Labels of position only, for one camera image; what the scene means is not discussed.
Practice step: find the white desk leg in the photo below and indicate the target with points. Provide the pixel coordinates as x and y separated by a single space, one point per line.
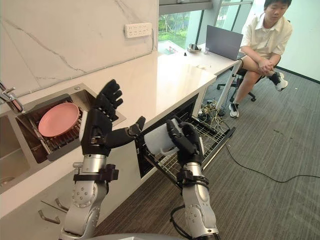
226 90

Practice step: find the red and green small item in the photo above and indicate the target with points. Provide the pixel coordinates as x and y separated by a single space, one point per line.
172 50

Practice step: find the grey robot torso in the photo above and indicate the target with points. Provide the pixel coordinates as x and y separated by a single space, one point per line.
140 237

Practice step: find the black office chair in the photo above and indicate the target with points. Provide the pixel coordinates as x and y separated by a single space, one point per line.
246 93

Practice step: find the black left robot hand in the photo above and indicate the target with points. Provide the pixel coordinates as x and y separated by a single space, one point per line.
96 130

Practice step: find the white wall power strip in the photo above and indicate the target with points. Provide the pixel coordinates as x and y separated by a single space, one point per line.
138 30

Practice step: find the steel sink basin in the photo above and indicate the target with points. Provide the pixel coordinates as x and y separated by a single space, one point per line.
12 160

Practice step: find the small white object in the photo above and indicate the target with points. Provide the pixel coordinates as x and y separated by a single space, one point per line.
206 51

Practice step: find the chrome faucet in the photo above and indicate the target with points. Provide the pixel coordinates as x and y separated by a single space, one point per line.
7 96

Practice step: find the built-in dishwasher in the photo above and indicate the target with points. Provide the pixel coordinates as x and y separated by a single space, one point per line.
147 165

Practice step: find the steel dish drying rack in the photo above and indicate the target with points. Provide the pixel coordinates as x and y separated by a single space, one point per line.
65 145

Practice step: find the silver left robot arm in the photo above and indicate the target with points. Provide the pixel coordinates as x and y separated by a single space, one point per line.
83 195

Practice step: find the white cup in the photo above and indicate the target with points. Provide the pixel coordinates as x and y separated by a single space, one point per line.
157 140

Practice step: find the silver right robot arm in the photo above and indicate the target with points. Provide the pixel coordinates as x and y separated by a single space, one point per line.
197 200

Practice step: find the grey laptop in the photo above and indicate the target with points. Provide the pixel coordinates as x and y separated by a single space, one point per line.
223 41

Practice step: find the pink plate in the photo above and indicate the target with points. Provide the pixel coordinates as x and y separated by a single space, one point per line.
58 120

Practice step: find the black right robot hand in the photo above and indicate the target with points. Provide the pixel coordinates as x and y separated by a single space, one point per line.
187 142

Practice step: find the person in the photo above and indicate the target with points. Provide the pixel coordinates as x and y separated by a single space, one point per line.
265 37

